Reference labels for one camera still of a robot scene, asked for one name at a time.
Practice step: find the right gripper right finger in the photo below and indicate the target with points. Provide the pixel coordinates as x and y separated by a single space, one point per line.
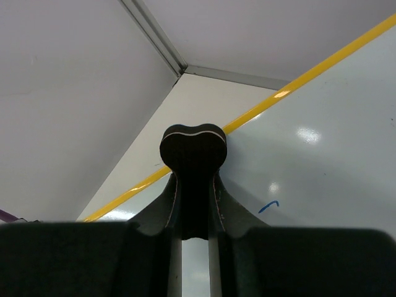
250 258

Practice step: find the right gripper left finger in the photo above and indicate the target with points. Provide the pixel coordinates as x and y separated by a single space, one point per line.
139 257

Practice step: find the black whiteboard eraser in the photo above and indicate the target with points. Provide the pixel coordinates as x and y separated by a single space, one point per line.
194 154

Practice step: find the yellow framed whiteboard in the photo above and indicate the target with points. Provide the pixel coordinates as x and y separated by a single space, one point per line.
317 153

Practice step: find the left aluminium frame post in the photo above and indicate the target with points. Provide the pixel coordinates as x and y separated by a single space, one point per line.
147 23

